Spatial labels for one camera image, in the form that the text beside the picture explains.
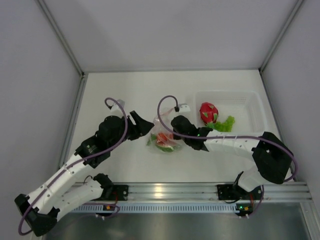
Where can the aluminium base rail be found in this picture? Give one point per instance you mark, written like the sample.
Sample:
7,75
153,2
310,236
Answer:
210,192

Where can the aluminium frame post left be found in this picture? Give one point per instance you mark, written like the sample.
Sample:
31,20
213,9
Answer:
60,36

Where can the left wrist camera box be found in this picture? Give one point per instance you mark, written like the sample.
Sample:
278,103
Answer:
117,106

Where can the fake watermelon slice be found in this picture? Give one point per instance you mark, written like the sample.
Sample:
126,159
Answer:
168,148

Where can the green fake grapes bunch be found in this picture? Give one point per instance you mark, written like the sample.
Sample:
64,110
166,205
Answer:
225,126

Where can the aluminium frame post right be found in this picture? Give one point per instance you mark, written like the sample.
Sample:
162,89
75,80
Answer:
298,4

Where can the orange fake carrot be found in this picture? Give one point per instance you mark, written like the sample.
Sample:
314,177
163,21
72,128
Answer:
164,138

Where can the clear zip top bag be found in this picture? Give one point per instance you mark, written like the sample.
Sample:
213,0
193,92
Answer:
166,115

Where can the white perforated plastic basket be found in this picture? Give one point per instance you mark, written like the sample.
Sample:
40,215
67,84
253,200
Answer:
245,106

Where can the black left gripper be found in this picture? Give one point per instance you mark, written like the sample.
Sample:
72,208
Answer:
142,127

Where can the grey slotted cable duct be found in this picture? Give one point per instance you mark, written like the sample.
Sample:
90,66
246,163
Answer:
132,208

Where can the aluminium frame post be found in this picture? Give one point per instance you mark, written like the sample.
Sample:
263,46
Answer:
298,4
60,36

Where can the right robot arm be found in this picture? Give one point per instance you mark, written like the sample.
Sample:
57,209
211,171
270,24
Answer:
271,158

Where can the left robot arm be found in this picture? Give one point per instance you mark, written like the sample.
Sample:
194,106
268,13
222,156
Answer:
44,207

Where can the red fake food piece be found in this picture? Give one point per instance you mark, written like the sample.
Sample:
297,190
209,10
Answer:
208,114

